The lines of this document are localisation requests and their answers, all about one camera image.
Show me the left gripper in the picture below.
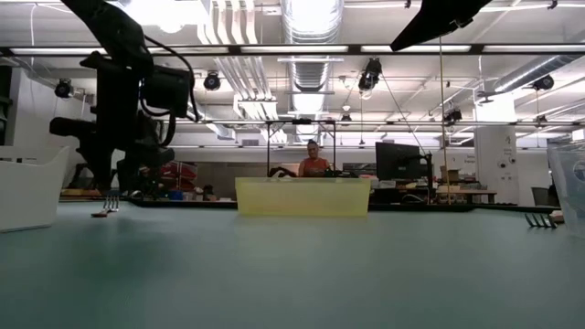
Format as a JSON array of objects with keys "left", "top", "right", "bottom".
[{"left": 48, "top": 49, "right": 177, "bottom": 196}]

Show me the red-orange handled fork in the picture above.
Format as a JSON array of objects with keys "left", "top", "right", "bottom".
[{"left": 90, "top": 195, "right": 122, "bottom": 218}]

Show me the clear plastic bin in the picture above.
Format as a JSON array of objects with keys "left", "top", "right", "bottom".
[{"left": 546, "top": 140, "right": 585, "bottom": 238}]

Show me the white plastic bin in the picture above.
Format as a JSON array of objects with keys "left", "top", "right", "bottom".
[{"left": 0, "top": 144, "right": 71, "bottom": 233}]

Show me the black computer monitor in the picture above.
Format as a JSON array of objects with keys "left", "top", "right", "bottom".
[{"left": 375, "top": 141, "right": 434, "bottom": 182}]

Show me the teal table mat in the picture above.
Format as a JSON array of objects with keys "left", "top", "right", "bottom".
[{"left": 0, "top": 200, "right": 585, "bottom": 329}]

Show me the yellow translucent plastic bin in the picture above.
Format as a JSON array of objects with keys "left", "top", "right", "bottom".
[{"left": 234, "top": 176, "right": 372, "bottom": 218}]

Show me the person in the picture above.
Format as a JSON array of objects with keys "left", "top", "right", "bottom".
[{"left": 297, "top": 139, "right": 332, "bottom": 178}]

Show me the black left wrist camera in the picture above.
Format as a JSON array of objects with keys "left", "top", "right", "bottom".
[{"left": 142, "top": 65, "right": 193, "bottom": 119}]

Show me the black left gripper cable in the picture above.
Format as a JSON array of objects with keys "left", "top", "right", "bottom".
[{"left": 139, "top": 34, "right": 202, "bottom": 147}]

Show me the silver ventilation duct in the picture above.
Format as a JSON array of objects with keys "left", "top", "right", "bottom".
[{"left": 279, "top": 0, "right": 345, "bottom": 143}]

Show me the black background rig frame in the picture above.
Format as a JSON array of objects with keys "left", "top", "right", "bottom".
[{"left": 173, "top": 118, "right": 338, "bottom": 180}]

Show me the light orange handled fork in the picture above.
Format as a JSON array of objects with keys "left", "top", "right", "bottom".
[{"left": 524, "top": 210, "right": 567, "bottom": 230}]

